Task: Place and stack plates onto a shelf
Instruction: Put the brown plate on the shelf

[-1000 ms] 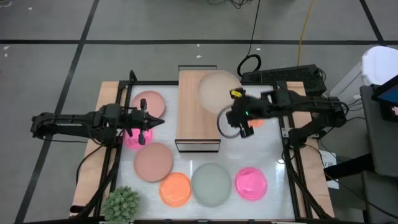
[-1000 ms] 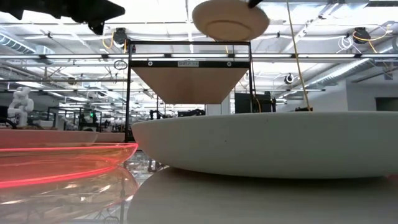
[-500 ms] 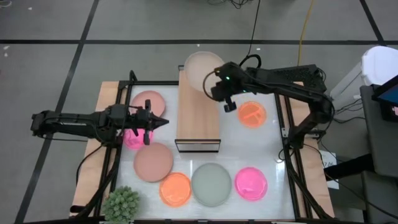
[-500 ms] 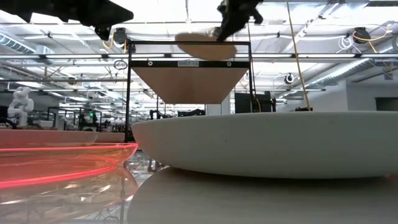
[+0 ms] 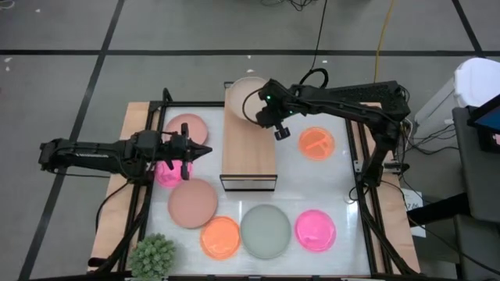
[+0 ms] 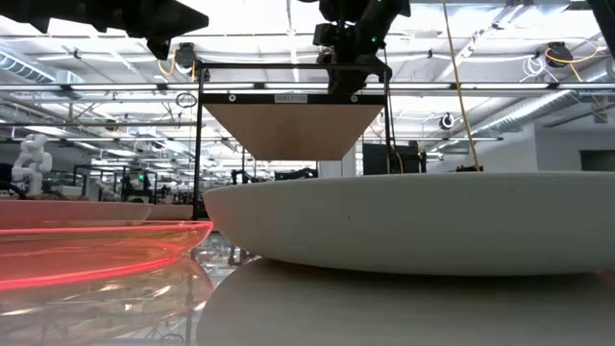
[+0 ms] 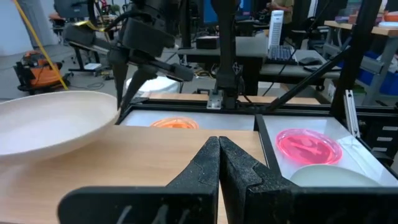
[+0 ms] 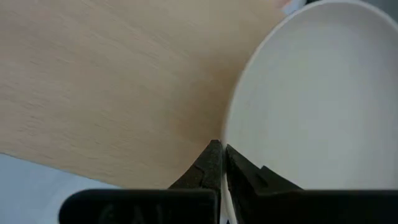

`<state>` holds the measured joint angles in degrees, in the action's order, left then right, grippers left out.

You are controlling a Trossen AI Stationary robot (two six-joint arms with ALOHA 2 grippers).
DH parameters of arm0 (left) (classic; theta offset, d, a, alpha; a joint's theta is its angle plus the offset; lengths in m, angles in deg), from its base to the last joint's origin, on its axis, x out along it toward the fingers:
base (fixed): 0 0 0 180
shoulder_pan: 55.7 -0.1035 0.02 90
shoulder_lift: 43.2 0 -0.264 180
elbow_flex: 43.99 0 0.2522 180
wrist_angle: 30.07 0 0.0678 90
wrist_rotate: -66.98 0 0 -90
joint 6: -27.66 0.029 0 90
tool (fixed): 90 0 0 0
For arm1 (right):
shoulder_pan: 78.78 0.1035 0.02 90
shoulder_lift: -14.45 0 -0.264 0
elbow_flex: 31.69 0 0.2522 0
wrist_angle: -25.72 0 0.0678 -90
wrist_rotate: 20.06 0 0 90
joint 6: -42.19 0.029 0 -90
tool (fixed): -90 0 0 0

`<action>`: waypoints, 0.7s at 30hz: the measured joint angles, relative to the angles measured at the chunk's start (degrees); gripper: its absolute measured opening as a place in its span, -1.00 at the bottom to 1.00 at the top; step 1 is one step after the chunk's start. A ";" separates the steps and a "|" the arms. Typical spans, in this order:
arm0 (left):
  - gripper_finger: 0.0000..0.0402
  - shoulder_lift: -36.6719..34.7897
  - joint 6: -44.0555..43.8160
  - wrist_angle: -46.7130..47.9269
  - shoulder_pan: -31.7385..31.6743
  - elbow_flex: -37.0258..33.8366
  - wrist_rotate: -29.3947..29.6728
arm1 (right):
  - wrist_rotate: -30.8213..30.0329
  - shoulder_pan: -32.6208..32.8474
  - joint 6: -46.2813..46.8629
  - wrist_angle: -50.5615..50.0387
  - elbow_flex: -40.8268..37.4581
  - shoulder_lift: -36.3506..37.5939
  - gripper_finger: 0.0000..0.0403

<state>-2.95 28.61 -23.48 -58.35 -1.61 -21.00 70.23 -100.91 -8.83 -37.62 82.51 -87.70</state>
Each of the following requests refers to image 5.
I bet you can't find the yellow cable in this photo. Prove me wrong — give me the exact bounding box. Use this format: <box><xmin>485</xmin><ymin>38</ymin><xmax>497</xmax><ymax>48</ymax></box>
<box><xmin>373</xmin><ymin>0</ymin><xmax>398</xmax><ymax>84</ymax></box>

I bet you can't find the cream matte plate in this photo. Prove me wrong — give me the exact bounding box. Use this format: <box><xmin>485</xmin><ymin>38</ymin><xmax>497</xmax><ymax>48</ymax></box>
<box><xmin>227</xmin><ymin>76</ymin><xmax>270</xmax><ymax>123</ymax></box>

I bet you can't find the white paper sheet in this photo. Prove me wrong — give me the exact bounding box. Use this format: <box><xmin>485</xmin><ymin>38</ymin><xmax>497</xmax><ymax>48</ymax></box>
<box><xmin>401</xmin><ymin>188</ymin><xmax>427</xmax><ymax>238</ymax></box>

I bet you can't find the large pink matte plate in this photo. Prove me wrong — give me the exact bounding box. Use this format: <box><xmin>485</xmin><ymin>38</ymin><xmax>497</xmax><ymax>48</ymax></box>
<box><xmin>167</xmin><ymin>178</ymin><xmax>219</xmax><ymax>229</ymax></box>

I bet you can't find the orange translucent plastic plate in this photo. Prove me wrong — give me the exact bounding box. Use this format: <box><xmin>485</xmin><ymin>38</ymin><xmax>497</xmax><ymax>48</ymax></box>
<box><xmin>199</xmin><ymin>215</ymin><xmax>241</xmax><ymax>261</ymax></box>
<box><xmin>298</xmin><ymin>126</ymin><xmax>336</xmax><ymax>162</ymax></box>

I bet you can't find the white waste bin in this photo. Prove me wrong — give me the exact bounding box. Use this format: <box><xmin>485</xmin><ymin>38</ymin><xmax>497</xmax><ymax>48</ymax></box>
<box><xmin>412</xmin><ymin>57</ymin><xmax>500</xmax><ymax>142</ymax></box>

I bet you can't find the black cable bundle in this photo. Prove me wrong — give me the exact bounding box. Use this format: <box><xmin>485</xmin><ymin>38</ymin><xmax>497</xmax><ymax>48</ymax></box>
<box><xmin>402</xmin><ymin>116</ymin><xmax>460</xmax><ymax>157</ymax></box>

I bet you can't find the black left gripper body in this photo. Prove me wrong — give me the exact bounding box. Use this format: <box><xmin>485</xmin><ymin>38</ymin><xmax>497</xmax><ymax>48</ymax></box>
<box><xmin>158</xmin><ymin>123</ymin><xmax>193</xmax><ymax>181</ymax></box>

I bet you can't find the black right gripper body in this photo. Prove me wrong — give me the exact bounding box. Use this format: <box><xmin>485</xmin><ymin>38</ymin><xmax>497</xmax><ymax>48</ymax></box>
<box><xmin>259</xmin><ymin>79</ymin><xmax>298</xmax><ymax>141</ymax></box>

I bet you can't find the grey-green matte plate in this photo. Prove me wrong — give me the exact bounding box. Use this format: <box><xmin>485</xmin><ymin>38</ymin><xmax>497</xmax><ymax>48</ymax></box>
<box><xmin>239</xmin><ymin>204</ymin><xmax>292</xmax><ymax>260</ymax></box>

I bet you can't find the green plant in white pot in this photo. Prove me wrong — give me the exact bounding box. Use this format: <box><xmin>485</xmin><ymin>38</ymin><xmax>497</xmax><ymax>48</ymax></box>
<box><xmin>127</xmin><ymin>233</ymin><xmax>177</xmax><ymax>280</ymax></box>

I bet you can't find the small pink matte plate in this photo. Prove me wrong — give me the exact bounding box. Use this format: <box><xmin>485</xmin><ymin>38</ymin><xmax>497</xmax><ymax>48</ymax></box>
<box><xmin>162</xmin><ymin>113</ymin><xmax>209</xmax><ymax>146</ymax></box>

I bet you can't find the pink translucent plastic plate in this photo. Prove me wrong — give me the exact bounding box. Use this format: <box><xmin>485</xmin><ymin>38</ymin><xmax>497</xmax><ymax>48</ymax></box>
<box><xmin>154</xmin><ymin>158</ymin><xmax>193</xmax><ymax>189</ymax></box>
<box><xmin>294</xmin><ymin>209</ymin><xmax>338</xmax><ymax>253</ymax></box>

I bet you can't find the black aluminium table frame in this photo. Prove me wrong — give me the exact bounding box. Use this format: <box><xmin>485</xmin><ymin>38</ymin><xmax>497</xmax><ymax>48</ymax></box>
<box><xmin>87</xmin><ymin>87</ymin><xmax>421</xmax><ymax>281</ymax></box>

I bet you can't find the black hanging cable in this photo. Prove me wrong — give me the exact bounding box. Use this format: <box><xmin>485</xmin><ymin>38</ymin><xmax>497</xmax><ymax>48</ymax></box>
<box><xmin>298</xmin><ymin>0</ymin><xmax>330</xmax><ymax>90</ymax></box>

